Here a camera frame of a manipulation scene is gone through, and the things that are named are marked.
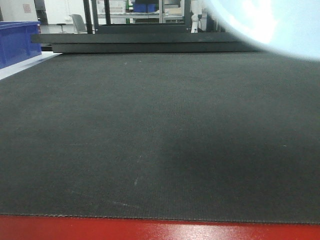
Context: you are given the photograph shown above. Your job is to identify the light blue round tray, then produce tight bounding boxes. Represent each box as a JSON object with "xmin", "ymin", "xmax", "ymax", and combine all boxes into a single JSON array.
[{"xmin": 207, "ymin": 0, "xmax": 320, "ymax": 61}]

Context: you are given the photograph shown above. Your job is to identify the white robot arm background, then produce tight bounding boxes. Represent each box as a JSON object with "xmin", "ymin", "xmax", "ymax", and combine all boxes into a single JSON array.
[{"xmin": 190, "ymin": 0, "xmax": 207, "ymax": 34}]

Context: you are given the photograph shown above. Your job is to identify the dark grey table mat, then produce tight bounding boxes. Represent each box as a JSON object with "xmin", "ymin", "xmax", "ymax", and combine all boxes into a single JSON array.
[{"xmin": 0, "ymin": 52, "xmax": 320, "ymax": 224}]

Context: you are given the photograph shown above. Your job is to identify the stacked dark grey boards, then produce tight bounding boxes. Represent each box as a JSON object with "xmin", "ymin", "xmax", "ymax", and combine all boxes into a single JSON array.
[{"xmin": 31, "ymin": 32, "xmax": 261, "ymax": 54}]

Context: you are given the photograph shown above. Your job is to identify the grey office chair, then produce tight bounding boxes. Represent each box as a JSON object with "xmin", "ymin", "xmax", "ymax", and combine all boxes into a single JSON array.
[{"xmin": 69, "ymin": 14, "xmax": 87, "ymax": 34}]

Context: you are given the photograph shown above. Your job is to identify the black round stool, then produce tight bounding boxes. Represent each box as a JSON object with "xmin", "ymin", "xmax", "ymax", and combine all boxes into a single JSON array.
[{"xmin": 56, "ymin": 22, "xmax": 67, "ymax": 34}]

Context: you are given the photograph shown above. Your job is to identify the blue plastic crate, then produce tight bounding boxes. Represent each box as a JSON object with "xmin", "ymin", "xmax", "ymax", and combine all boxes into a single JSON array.
[{"xmin": 0, "ymin": 21, "xmax": 42, "ymax": 69}]

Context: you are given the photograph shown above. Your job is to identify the black metal frame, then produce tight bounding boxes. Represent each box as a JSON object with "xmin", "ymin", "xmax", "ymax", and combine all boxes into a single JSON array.
[{"xmin": 83, "ymin": 0, "xmax": 226, "ymax": 35}]

